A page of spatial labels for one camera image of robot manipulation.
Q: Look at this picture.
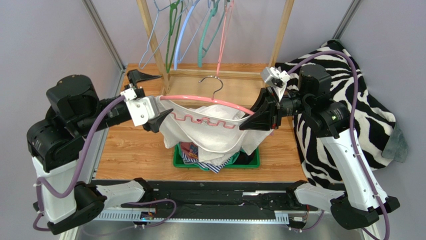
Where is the navy tank top maroon trim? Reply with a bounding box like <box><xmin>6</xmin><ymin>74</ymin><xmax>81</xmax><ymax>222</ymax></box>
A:
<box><xmin>233</xmin><ymin>150</ymin><xmax>256</xmax><ymax>165</ymax></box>

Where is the pink plastic hanger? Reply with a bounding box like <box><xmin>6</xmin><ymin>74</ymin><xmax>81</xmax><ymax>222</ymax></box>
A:
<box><xmin>160</xmin><ymin>75</ymin><xmax>254</xmax><ymax>129</ymax></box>

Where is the light blue plastic hanger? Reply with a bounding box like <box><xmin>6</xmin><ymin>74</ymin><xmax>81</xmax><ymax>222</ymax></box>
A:
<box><xmin>173</xmin><ymin>0</ymin><xmax>200</xmax><ymax>71</ymax></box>

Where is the blue white striped tank top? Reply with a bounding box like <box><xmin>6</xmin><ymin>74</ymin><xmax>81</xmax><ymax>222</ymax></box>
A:
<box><xmin>179</xmin><ymin>151</ymin><xmax>240</xmax><ymax>174</ymax></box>

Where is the teal plastic hanger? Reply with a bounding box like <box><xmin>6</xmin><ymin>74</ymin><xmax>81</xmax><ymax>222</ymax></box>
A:
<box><xmin>197</xmin><ymin>0</ymin><xmax>231</xmax><ymax>68</ymax></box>

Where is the green plastic hanger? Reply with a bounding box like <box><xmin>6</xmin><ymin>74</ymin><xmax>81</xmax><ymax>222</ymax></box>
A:
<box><xmin>165</xmin><ymin>0</ymin><xmax>185</xmax><ymax>73</ymax></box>

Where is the thin pink wire hanger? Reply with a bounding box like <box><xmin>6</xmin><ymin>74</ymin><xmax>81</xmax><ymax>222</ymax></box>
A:
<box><xmin>216</xmin><ymin>0</ymin><xmax>235</xmax><ymax>76</ymax></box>

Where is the maroon tank top dark trim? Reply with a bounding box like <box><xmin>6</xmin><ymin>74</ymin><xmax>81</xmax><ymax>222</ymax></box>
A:
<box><xmin>180</xmin><ymin>142</ymin><xmax>199</xmax><ymax>159</ymax></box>

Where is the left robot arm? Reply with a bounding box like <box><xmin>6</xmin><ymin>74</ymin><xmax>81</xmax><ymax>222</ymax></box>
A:
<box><xmin>26</xmin><ymin>70</ymin><xmax>171</xmax><ymax>235</ymax></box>

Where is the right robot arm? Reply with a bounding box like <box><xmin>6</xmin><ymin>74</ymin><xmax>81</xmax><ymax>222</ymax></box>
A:
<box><xmin>239</xmin><ymin>65</ymin><xmax>400</xmax><ymax>230</ymax></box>

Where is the wooden clothes rack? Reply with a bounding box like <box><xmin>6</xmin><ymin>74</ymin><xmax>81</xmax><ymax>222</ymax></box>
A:
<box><xmin>133</xmin><ymin>0</ymin><xmax>296</xmax><ymax>107</ymax></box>

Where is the green plastic tray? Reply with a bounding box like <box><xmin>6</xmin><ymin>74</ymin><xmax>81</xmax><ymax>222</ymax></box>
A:
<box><xmin>172</xmin><ymin>145</ymin><xmax>261</xmax><ymax>170</ymax></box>

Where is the zebra print blanket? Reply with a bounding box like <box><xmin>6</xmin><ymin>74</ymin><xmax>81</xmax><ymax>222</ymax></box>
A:
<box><xmin>292</xmin><ymin>54</ymin><xmax>402</xmax><ymax>189</ymax></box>

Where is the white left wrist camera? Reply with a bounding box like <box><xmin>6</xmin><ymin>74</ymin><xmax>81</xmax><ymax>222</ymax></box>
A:
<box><xmin>120</xmin><ymin>83</ymin><xmax>160</xmax><ymax>127</ymax></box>

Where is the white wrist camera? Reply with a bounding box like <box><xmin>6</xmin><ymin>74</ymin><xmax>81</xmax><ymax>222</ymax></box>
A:
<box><xmin>260</xmin><ymin>67</ymin><xmax>291</xmax><ymax>100</ymax></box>
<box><xmin>120</xmin><ymin>83</ymin><xmax>160</xmax><ymax>127</ymax></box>

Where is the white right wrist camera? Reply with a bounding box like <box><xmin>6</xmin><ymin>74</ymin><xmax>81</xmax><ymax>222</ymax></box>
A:
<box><xmin>260</xmin><ymin>67</ymin><xmax>291</xmax><ymax>100</ymax></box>

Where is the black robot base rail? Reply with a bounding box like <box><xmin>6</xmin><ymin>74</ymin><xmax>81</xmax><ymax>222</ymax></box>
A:
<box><xmin>83</xmin><ymin>179</ymin><xmax>350</xmax><ymax>231</ymax></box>

